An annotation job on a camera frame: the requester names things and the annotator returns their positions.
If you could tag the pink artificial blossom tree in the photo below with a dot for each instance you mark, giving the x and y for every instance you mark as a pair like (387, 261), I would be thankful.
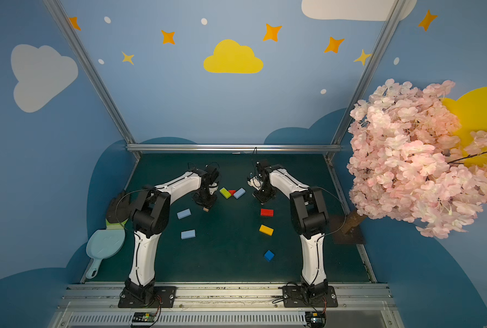
(411, 163)

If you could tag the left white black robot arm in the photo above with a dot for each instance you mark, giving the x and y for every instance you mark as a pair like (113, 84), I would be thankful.
(150, 215)

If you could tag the aluminium frame post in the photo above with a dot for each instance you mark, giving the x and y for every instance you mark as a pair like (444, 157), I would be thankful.
(369, 71)
(62, 20)

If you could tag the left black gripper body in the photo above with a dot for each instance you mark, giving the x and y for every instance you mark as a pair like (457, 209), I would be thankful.
(205, 197)

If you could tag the light blue plastic dustpan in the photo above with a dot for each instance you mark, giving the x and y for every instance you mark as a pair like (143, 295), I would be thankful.
(102, 245)

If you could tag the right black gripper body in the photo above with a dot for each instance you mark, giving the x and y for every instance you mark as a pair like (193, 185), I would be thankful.
(262, 195)

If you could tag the light blue block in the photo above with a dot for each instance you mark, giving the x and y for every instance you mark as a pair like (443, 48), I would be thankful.
(239, 193)
(184, 213)
(188, 234)

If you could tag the lime green block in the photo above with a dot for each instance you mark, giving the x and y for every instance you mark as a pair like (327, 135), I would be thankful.
(225, 193)

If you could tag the yellow rectangular block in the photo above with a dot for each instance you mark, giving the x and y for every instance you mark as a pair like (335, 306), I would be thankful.
(266, 230)

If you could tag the small circuit board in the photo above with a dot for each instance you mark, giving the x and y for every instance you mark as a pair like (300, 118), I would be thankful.
(144, 318)
(315, 319)

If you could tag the aluminium frame rail front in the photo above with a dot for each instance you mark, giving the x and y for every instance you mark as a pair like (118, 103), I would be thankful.
(243, 304)

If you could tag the right small circuit board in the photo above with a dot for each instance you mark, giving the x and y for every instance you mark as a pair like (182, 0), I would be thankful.
(315, 319)

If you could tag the black green work glove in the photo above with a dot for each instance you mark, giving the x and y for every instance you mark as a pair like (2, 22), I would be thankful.
(118, 211)

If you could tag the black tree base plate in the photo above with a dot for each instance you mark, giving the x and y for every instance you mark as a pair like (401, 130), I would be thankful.
(346, 230)

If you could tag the right aluminium frame post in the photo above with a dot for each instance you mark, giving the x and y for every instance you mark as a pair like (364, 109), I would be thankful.
(369, 71)

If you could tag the dark blue small block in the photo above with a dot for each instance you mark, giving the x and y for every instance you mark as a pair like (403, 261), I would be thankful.
(268, 256)

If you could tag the left aluminium frame post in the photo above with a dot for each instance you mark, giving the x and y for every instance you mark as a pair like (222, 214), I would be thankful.
(62, 20)

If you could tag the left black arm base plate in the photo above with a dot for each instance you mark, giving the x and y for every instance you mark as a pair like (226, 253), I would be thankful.
(165, 297)

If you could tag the aluminium frame back crossbar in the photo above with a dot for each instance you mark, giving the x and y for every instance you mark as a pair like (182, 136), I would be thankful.
(230, 148)

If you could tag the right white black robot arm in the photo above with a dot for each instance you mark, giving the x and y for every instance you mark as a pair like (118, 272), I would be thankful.
(309, 218)

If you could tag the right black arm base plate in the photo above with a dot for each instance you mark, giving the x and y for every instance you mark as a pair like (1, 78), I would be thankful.
(295, 296)

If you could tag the left small circuit board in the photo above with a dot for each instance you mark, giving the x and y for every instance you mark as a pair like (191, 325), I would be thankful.
(144, 318)

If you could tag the red rectangular block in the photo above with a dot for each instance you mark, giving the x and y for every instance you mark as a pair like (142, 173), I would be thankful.
(267, 213)

